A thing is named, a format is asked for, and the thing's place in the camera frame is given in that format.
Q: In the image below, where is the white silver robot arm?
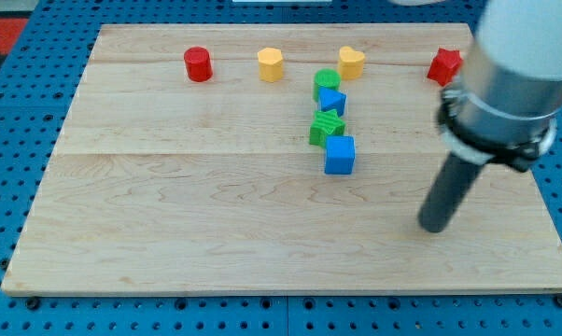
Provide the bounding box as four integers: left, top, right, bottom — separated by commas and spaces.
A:
438, 0, 562, 172

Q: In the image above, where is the blue triangle block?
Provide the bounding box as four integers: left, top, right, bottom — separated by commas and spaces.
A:
318, 87, 347, 117

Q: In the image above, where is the blue cube block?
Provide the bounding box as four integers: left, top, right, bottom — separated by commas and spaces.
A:
324, 135, 356, 175

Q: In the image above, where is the green star block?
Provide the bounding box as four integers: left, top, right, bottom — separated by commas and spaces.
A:
308, 109, 345, 148

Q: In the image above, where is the wooden board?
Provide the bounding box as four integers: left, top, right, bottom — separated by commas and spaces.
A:
2, 23, 562, 297

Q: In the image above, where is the green cylinder block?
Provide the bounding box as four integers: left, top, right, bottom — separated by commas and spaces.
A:
312, 68, 341, 102

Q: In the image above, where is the yellow hexagon block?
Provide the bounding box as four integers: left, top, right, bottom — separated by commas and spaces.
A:
257, 48, 284, 82

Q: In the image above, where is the yellow heart block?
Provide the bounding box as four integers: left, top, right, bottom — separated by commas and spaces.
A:
337, 46, 366, 80

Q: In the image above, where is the red cylinder block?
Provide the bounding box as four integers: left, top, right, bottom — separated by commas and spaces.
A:
184, 47, 213, 82

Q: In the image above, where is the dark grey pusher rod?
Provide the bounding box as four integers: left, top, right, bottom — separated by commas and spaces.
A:
417, 153, 484, 233

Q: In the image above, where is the red star block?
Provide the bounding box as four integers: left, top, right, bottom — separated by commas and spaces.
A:
427, 48, 463, 87

